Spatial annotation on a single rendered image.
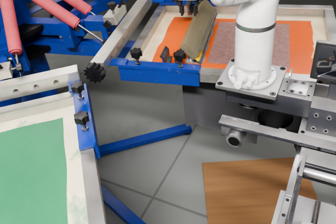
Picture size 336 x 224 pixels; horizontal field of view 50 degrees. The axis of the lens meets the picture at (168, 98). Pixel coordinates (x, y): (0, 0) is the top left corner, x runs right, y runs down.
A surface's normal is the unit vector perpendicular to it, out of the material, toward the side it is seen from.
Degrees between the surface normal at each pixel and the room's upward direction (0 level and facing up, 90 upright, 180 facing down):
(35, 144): 0
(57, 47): 90
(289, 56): 0
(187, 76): 90
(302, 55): 0
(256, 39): 90
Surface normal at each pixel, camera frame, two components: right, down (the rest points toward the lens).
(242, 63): -0.70, 0.49
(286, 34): -0.09, -0.78
